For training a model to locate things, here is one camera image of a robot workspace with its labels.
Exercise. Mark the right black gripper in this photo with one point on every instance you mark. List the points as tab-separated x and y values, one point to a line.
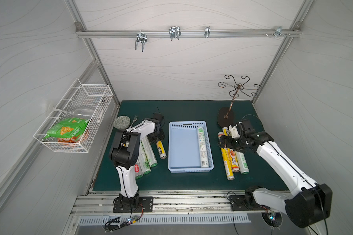
229	142

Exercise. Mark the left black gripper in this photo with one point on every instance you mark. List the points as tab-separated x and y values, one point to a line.
158	136

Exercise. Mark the long yellow plastic wrap roll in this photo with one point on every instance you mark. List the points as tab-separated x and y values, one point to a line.
161	150

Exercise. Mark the light blue perforated plastic basket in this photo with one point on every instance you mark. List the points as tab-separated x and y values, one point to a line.
184	154

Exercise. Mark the white green long wrap roll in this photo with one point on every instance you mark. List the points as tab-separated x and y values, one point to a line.
202	147

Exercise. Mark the short yellow orange wrap roll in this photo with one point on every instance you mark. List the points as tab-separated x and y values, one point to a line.
231	154

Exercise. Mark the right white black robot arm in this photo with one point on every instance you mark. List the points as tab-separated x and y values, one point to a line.
307	202

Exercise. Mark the clear plastic item in basket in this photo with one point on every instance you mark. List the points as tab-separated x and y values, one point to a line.
83	113

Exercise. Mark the black fork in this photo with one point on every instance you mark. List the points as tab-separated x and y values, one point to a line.
134	120

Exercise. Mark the bronze jewelry stand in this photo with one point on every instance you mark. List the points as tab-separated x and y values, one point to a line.
225	114

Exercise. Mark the grey patterned round bowl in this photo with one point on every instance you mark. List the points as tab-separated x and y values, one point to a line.
121	122

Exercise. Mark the green snack bag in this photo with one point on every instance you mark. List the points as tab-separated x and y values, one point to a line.
68	128

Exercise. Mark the double metal hook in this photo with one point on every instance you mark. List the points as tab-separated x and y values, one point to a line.
141	39
174	33

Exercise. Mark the single metal hook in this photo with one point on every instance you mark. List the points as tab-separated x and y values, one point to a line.
207	32

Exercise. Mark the white wire wall basket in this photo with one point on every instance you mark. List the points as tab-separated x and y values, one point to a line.
92	96

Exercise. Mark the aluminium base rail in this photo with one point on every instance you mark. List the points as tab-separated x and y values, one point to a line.
165	202

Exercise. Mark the aluminium top rail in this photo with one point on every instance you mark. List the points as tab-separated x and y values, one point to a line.
185	33

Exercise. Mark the small metal hook bracket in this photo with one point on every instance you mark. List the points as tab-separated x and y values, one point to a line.
278	33

